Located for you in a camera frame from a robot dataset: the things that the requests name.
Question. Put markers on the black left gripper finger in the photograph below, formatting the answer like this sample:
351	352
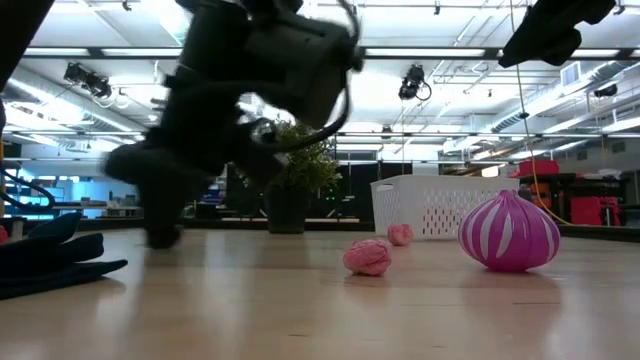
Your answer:
135	165
165	215

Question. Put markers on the red and black cart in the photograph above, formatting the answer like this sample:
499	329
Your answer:
595	210

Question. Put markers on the green potted plant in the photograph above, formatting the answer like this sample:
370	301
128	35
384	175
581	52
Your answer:
310	170

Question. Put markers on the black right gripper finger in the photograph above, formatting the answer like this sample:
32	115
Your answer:
555	22
562	47

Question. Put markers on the purple white striped onion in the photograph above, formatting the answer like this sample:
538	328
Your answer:
507	235

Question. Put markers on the pink bumpy toy fruit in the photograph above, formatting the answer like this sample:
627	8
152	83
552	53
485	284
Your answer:
400	235
367	257

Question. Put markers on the black round ceiling camera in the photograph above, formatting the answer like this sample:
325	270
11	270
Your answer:
412	82

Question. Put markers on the black divider panels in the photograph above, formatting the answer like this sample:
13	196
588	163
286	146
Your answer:
355	192

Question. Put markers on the white perforated plastic basket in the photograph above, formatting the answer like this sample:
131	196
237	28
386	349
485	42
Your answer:
425	210

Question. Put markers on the black ceiling fixture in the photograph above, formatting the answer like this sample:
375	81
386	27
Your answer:
605	91
90	82

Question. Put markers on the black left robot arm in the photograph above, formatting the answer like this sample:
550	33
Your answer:
300	65

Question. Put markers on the dark blue folded cloth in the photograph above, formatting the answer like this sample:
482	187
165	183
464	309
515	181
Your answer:
45	260

